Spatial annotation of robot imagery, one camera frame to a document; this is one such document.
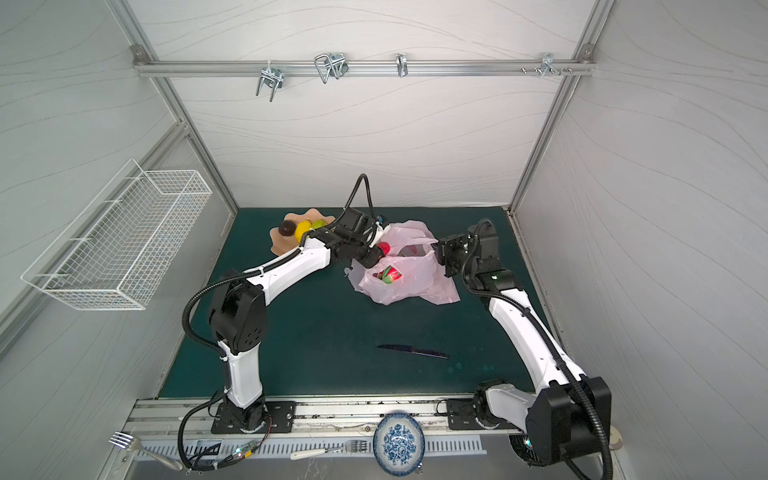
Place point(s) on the metal bracket with screws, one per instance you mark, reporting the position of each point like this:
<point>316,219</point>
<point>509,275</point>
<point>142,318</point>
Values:
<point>547,67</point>

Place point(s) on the small metal hook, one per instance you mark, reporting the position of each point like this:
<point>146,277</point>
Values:
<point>401,65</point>

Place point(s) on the red yellow peach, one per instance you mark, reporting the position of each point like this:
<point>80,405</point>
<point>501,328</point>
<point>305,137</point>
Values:
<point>384,247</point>

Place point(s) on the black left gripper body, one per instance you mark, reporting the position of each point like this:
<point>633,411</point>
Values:
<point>362,252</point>

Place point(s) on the dark purple knife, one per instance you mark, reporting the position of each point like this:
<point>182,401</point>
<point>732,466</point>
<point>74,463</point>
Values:
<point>414,351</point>

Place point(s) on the white handled fork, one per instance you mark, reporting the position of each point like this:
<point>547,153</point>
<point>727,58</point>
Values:
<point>350,447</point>

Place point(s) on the dark purple plum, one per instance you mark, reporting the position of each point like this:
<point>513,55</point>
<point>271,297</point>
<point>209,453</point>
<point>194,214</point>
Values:
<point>287,228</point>

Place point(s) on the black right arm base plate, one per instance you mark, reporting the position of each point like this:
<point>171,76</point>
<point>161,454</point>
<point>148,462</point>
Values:
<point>461,415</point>

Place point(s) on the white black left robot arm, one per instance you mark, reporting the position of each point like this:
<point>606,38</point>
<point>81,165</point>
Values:
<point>239,316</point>

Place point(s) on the white wire basket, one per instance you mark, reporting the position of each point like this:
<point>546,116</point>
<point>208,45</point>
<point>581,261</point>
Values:
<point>114,254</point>

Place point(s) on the blue white patterned plate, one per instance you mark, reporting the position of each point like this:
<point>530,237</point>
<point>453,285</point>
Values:
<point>398,444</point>

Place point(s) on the beige scalloped fruit bowl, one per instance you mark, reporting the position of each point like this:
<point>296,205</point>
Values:
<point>281,245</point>

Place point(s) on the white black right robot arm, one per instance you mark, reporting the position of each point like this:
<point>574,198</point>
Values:
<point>568,414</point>

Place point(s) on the green pear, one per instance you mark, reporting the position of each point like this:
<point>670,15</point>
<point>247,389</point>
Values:
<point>318,224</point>

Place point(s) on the silver fork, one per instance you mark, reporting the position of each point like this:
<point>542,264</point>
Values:
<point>131,443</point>

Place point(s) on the yellow lemon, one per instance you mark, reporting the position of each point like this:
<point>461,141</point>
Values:
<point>303,228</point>

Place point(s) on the metal hook clamp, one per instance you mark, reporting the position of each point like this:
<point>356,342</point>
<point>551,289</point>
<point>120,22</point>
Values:
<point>331,65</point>

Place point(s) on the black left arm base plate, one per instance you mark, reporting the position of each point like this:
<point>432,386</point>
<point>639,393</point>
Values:
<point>262,416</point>

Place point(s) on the red dragon fruit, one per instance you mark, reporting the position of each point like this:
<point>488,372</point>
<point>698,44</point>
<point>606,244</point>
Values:
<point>388,275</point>

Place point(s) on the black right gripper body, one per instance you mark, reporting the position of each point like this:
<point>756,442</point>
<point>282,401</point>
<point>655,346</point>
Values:
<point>450,251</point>

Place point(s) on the metal u-bolt clamp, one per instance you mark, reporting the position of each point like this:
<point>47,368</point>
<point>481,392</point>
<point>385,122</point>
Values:
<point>271,79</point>

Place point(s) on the pink plastic bag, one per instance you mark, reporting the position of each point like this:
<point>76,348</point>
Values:
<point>412,253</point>

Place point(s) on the aluminium cross rail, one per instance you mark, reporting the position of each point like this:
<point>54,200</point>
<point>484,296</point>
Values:
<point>149,67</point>

